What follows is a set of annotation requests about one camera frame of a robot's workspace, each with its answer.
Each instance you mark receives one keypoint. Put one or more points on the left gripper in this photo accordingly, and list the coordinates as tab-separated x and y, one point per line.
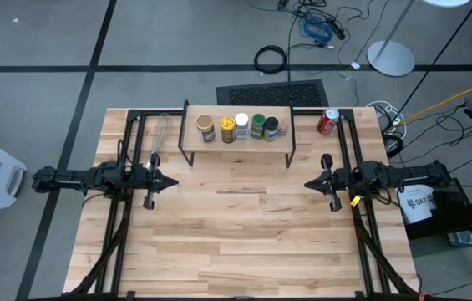
148	180

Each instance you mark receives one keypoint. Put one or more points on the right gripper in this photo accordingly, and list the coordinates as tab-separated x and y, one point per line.
342	180

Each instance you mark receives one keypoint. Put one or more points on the small clear glass spice jar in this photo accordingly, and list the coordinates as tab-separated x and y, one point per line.
282	127

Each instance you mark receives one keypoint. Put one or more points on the tan lid furikake jar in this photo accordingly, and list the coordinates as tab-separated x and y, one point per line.
204	122

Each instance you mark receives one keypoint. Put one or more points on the black lid oregano jar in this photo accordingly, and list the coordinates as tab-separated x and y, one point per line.
271	124

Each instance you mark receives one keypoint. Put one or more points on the yellow lid spice jar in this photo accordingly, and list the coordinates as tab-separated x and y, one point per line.
227	124

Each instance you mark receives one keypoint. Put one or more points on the green lid spice jar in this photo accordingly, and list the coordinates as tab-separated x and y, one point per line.
258	121

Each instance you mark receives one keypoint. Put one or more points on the white lid bagel seasoning jar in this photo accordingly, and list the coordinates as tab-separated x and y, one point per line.
242	120

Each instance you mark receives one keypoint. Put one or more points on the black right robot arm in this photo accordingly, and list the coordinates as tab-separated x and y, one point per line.
407	173

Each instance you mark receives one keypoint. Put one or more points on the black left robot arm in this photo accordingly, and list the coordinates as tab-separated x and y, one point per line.
72	177

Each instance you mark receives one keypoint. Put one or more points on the red cola can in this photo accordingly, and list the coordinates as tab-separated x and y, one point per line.
328	123

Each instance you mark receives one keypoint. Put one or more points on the black perforated floor mat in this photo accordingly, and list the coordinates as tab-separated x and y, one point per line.
273	94

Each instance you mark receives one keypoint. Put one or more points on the small white tag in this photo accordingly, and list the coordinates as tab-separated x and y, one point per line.
355	65

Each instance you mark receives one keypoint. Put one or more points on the grey round-base pole stand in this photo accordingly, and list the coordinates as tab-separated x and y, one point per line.
390	58

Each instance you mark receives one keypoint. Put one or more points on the black metal floor stand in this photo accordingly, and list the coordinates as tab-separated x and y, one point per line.
461	213

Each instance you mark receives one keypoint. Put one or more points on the black power strip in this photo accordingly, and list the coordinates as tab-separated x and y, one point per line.
336	30

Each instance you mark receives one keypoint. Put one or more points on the white round disc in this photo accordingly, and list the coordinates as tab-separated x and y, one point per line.
446	2

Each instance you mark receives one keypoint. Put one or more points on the black aluminium table frame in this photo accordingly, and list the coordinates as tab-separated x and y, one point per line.
346	113

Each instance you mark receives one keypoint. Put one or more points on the wooden shelf with black frame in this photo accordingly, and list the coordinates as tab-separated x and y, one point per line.
240	146

